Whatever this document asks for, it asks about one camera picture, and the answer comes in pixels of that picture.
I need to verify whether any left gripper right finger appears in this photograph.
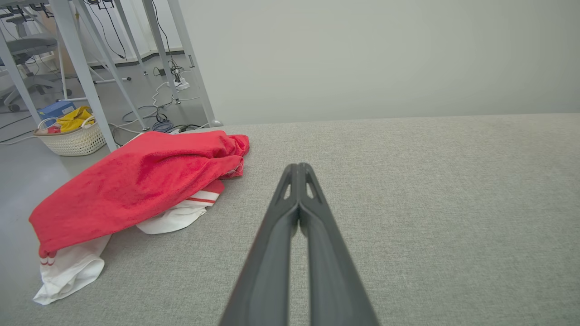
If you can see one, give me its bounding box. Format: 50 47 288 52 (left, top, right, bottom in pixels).
299 163 380 326

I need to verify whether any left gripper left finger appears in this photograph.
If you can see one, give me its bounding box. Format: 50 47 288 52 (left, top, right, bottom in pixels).
219 163 300 326

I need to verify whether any red and white shirt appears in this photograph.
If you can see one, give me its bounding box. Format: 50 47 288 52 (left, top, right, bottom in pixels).
29 130 250 305

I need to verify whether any white woven laundry basket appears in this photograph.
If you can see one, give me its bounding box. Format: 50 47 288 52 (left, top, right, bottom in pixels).
34 115 107 157

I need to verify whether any light grey partition screen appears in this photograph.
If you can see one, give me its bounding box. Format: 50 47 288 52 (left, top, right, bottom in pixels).
165 0 580 127

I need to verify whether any yellow cloth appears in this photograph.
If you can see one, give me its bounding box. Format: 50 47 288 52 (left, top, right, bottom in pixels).
57 106 96 133

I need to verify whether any white table leg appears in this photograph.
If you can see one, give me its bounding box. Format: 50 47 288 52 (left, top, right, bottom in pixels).
113 0 148 76
48 0 119 153
142 0 182 105
0 29 42 125
74 0 150 132

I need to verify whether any blue box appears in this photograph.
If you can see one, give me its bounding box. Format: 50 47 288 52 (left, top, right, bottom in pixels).
37 101 77 126

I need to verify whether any grey office chair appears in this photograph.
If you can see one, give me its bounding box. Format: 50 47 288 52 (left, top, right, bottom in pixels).
0 14 68 113

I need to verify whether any white floor cable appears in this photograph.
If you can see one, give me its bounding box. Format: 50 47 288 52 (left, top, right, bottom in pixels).
151 81 200 109

